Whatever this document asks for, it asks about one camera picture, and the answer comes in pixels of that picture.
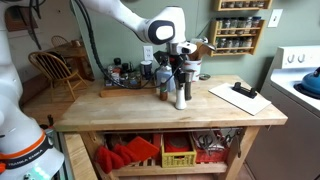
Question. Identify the wooden kitchen utensils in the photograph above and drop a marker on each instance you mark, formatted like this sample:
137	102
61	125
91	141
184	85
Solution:
201	50

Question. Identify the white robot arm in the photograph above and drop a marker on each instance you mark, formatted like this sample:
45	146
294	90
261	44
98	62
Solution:
133	20

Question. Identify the black cap bottle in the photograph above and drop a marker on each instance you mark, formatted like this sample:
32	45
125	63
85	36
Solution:
117	64

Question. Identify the small round dish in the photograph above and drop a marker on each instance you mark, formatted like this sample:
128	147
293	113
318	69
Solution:
204	76

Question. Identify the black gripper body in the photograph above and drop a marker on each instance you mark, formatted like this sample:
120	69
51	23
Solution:
176	63

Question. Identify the dark steel pepper shaker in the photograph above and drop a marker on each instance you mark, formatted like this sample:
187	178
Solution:
188	85

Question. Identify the red plastic basket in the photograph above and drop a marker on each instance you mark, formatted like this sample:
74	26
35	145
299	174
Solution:
213	156

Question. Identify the metal scissors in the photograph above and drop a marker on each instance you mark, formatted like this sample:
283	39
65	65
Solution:
206	141

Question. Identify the white wall outlet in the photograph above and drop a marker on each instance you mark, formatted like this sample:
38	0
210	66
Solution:
148	52

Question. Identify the teal kettle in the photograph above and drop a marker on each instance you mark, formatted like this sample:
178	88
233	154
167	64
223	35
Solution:
312	83

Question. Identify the wooden dining table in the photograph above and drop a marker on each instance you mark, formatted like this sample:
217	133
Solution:
71	51

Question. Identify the black holder block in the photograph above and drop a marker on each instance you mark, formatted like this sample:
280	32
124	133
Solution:
245	90

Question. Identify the small wooden wall spice rack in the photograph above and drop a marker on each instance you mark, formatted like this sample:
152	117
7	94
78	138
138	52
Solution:
243	4

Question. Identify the red oven mitt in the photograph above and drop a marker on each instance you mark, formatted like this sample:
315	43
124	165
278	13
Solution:
106	160
126	154

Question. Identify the wooden cart lower shelf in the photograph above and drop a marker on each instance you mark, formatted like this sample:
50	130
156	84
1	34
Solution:
166	170

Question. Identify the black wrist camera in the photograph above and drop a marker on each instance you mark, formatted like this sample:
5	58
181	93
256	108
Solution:
160	57

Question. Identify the yellow plastic basket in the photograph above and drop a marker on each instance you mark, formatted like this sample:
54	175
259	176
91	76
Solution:
178	159

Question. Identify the white and steel salt shaker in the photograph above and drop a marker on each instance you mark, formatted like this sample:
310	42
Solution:
180	98

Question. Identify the white light switch plate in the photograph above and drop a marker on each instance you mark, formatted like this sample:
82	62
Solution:
275	18

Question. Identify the large wooden wall spice rack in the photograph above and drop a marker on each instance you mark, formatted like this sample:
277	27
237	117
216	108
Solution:
236	36

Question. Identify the white cutting board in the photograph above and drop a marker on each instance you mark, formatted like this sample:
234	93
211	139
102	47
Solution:
240	100

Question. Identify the brown spice jar red cap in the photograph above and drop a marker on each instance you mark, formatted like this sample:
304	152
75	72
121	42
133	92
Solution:
163	91

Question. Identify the white utensil crock red stripe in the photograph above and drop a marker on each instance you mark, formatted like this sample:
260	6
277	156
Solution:
195	68

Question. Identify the white kitchen stove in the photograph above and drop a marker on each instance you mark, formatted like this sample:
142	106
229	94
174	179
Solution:
290	133

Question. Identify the wooden spice tray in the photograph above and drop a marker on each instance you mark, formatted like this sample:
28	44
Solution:
126	90

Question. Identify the red square pot holder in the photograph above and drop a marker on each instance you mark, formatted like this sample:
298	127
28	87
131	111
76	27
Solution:
143	147

